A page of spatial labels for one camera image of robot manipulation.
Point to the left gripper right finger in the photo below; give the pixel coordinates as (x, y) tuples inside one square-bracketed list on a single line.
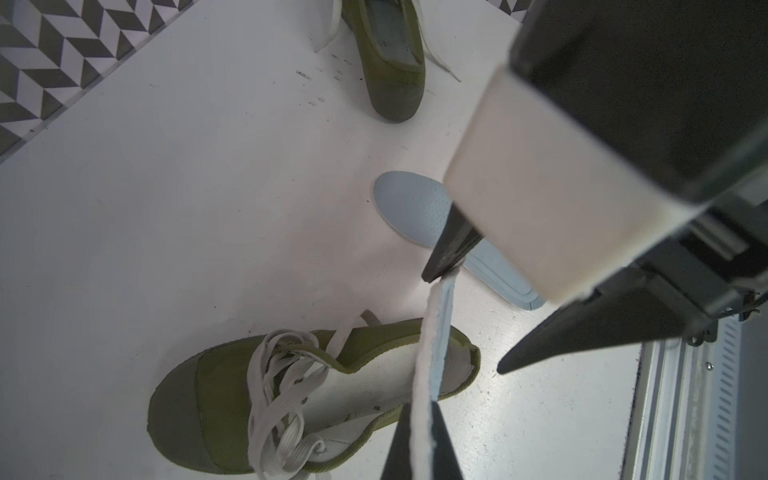
[(445, 465)]

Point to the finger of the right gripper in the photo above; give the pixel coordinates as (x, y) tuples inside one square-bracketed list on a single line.
[(633, 306), (458, 238)]

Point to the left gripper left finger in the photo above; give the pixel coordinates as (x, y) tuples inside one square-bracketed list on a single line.
[(398, 463)]

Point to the green shoe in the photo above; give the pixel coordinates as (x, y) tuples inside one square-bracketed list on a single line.
[(393, 46), (286, 405)]

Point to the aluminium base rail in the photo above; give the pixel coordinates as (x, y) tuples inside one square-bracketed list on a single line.
[(700, 412)]

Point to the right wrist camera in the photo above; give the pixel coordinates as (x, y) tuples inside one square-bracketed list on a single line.
[(612, 124)]

